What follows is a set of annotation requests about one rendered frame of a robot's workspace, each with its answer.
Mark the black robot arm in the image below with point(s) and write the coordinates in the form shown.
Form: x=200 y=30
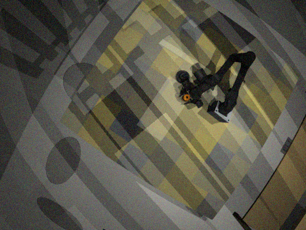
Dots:
x=210 y=81

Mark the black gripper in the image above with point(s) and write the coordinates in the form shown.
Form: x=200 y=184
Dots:
x=187 y=87

